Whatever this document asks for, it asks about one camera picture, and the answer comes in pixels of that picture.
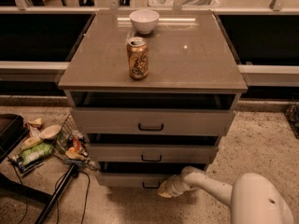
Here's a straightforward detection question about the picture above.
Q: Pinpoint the black cable on floor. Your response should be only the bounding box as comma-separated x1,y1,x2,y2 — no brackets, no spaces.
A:
54,170,92,224

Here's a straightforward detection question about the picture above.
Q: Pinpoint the small white bowl on floor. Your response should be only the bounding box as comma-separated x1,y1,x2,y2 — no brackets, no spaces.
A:
39,125,62,140

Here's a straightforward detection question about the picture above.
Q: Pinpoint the white ceramic bowl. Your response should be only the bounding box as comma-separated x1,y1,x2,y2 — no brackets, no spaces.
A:
129,9,160,35

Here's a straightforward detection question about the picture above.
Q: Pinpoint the grey bottom drawer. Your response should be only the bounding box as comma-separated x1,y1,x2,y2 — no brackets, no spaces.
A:
94,161,207,189

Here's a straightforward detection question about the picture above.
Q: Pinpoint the grey drawer cabinet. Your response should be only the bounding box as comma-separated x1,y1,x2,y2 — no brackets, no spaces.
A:
57,8,249,189

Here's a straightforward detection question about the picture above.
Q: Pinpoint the black box at left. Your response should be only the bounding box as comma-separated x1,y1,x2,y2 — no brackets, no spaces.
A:
0,114,29,162

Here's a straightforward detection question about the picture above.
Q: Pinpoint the wire basket with items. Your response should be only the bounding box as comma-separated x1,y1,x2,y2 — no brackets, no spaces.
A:
54,115,97,170

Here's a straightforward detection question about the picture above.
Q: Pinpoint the grey middle drawer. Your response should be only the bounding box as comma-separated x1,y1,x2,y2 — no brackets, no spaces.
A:
87,144,218,163

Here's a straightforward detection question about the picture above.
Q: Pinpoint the green snack bag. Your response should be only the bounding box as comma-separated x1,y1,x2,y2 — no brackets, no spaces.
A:
21,143,53,166

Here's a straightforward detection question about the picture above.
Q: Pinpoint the grey drawer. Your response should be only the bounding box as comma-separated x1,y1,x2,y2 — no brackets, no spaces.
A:
87,144,218,163
70,107,236,136
94,161,207,189

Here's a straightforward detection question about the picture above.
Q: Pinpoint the gold soda can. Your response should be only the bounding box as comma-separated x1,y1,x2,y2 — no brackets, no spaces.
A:
127,36,149,79

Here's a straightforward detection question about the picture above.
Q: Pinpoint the grey top drawer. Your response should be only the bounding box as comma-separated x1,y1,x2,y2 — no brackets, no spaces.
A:
70,107,236,136

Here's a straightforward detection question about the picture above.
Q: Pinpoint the wire basket at right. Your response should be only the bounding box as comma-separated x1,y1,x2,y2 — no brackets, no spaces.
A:
284,103,299,139

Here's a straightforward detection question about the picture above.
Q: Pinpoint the black tripod leg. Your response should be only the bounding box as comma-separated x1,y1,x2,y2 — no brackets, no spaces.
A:
35,164,78,224

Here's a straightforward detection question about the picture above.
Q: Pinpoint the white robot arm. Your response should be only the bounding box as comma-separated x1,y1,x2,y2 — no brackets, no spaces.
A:
158,166,294,224

